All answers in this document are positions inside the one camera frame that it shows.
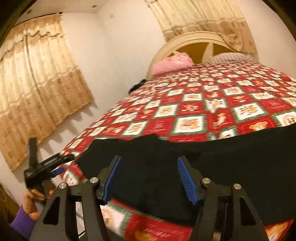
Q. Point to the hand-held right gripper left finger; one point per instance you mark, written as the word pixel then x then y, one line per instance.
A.
pixel 110 182

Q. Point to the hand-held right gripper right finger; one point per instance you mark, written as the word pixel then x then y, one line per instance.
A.
pixel 187 184

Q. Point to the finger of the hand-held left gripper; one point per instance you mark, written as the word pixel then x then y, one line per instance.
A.
pixel 58 171
pixel 63 159

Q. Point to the black pants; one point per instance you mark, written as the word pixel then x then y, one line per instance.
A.
pixel 231 162

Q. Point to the person's left forearm purple sleeve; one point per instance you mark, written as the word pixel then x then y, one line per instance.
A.
pixel 23 222

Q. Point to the person's left hand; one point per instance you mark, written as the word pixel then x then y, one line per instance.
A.
pixel 31 204

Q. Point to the brown wooden furniture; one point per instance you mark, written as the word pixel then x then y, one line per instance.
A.
pixel 8 204

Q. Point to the beige floral side curtain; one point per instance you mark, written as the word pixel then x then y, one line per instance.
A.
pixel 39 88

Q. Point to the red checkered printed blanket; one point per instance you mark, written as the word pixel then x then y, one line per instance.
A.
pixel 208 102

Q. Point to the pink pillow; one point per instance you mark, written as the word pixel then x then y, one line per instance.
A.
pixel 172 63

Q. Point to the striped pillow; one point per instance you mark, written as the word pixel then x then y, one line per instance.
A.
pixel 231 58

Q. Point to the cream wooden headboard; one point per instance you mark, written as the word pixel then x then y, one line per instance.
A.
pixel 161 52

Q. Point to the beige curtain behind headboard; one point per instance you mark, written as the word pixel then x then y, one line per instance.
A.
pixel 196 16

